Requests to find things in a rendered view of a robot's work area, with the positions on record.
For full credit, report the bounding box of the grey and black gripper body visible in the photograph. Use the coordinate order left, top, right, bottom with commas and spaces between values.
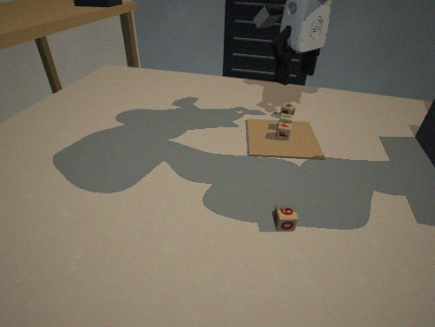
279, 0, 332, 54

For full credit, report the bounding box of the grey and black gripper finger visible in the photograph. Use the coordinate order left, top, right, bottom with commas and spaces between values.
271, 26, 295, 85
300, 48, 321, 76

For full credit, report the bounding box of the tan flat mat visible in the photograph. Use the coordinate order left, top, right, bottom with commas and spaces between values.
247, 118, 325, 160

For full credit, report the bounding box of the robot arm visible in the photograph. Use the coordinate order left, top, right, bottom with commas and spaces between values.
254, 4, 284, 28

